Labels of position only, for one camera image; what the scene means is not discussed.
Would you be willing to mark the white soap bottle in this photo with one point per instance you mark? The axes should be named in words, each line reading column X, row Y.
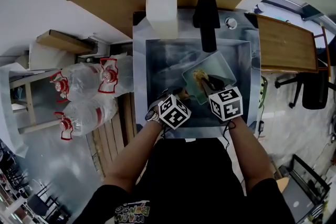
column 161, row 8

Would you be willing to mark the wooden cart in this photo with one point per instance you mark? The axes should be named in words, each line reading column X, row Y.
column 286, row 44

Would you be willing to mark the person's left forearm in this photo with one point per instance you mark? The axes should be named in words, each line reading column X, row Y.
column 131, row 160

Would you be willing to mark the person's right forearm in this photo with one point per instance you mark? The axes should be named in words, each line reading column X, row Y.
column 252, row 154

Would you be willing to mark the light wooden table frame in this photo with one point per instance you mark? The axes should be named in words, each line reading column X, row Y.
column 30, row 102

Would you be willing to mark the black faucet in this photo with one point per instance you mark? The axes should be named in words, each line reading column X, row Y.
column 207, row 23

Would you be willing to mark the grey laptop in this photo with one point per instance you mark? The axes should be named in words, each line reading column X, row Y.
column 298, row 202

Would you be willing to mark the green appliance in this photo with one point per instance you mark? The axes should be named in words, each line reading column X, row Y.
column 263, row 91

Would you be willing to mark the black office chair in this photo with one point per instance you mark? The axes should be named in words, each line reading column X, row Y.
column 315, row 94

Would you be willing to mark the person's black clothing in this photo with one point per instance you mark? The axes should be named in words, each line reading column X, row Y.
column 194, row 181

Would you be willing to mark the beige scrubbing sponge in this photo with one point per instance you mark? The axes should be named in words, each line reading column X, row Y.
column 199, row 76

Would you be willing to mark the silver wristwatch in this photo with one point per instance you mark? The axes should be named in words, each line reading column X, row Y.
column 151, row 115

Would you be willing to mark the clear water bottle red cap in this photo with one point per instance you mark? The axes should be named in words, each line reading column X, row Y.
column 120, row 73
column 81, row 81
column 89, row 115

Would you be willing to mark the large cardboard sheet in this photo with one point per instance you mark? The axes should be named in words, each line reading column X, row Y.
column 110, row 0

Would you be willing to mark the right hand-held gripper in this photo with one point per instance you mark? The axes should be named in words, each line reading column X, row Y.
column 227, row 105

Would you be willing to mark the flat cardboard box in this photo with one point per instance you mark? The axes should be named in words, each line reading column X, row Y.
column 63, row 40

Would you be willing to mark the wooden slat platform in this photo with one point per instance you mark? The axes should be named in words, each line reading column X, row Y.
column 113, row 139

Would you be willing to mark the silver sink knob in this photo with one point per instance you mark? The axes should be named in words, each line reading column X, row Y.
column 231, row 23

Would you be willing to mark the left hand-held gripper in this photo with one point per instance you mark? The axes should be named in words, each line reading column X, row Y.
column 174, row 112

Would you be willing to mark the round wooden stool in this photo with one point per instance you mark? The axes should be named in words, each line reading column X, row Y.
column 282, row 186

